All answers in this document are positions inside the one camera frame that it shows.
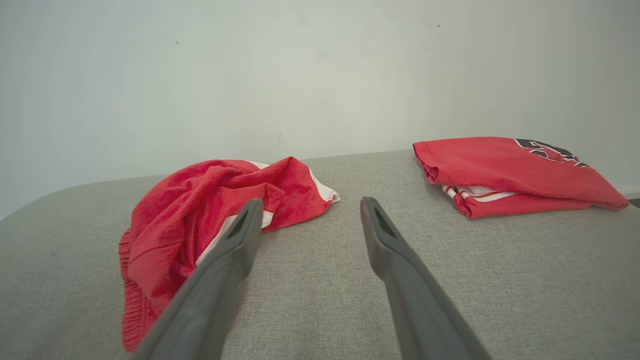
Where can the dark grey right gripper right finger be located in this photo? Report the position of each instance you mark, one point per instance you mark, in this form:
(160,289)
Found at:
(407,290)

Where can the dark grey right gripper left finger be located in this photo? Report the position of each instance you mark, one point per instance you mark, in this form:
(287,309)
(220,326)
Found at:
(220,280)

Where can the red white shorts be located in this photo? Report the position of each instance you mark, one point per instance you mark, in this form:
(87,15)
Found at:
(165,225)

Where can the red white jersey shirt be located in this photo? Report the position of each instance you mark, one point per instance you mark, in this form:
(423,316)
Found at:
(500,165)

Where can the grey fabric sofa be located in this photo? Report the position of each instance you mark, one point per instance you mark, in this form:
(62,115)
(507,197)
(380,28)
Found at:
(350,300)

